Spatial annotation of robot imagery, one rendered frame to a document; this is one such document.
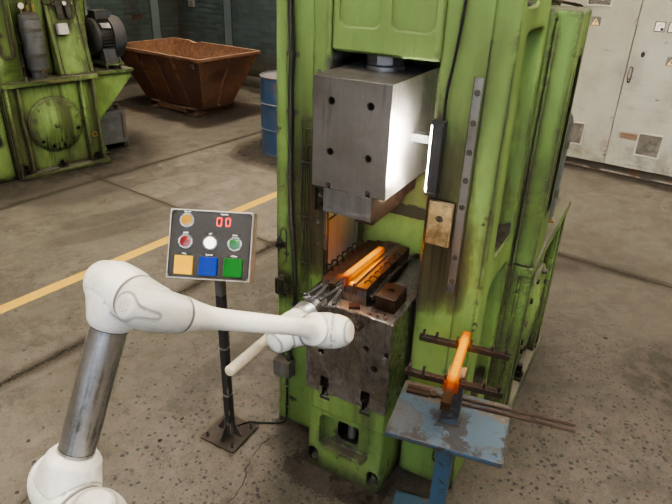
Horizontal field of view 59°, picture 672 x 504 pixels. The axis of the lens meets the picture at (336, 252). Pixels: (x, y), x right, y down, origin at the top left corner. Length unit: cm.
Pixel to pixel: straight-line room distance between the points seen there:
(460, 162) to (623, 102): 520
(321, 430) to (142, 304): 146
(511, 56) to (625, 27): 517
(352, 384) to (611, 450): 144
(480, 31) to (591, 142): 542
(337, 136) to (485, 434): 115
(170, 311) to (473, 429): 116
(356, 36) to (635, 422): 244
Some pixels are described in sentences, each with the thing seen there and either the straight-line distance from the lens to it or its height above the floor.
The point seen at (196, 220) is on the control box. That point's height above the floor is 116.
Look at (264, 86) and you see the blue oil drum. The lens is 684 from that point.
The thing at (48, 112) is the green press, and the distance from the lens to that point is 666.
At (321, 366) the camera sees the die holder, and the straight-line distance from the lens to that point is 250.
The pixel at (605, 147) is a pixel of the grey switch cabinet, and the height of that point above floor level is 28.
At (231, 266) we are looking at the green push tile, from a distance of 238.
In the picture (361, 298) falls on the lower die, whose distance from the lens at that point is 230.
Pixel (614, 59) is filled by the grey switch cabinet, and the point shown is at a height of 121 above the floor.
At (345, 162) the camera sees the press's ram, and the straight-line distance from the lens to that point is 211.
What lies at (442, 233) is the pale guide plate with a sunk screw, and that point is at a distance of 218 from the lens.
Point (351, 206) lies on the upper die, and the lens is 215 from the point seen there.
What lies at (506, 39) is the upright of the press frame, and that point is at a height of 191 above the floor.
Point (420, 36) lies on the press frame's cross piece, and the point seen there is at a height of 190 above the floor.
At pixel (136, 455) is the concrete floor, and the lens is 308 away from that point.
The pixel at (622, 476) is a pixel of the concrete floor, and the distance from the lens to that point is 323.
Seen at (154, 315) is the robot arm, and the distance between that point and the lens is 151.
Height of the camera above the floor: 214
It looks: 27 degrees down
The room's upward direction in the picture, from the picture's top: 2 degrees clockwise
